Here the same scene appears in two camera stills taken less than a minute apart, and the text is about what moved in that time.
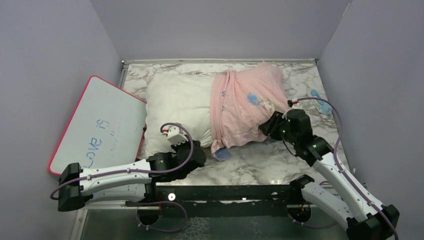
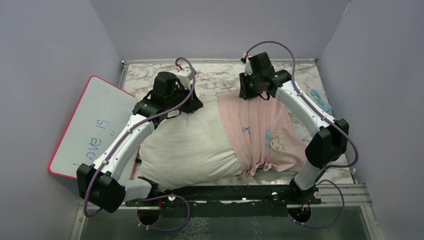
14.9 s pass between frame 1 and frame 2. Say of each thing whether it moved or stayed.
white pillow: moved
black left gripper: moved
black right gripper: moved
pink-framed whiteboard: stayed
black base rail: stayed
